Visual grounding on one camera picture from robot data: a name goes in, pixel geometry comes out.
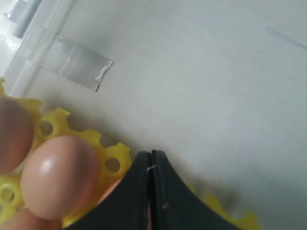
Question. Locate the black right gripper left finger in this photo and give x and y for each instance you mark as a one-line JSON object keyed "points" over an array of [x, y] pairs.
{"points": [[126, 207]]}

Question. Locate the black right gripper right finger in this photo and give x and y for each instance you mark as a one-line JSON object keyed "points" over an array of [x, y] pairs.
{"points": [[174, 206]]}

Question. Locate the brown egg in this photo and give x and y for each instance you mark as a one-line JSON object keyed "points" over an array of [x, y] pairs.
{"points": [[109, 191], [60, 176], [25, 220], [16, 134]]}

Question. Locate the yellow plastic egg tray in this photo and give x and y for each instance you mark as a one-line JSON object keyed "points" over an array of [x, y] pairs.
{"points": [[114, 161]]}

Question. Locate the clear tape strip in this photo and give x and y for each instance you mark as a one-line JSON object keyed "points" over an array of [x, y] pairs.
{"points": [[76, 63]]}

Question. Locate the clear plastic egg bin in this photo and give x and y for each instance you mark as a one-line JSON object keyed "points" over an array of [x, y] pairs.
{"points": [[27, 30]]}

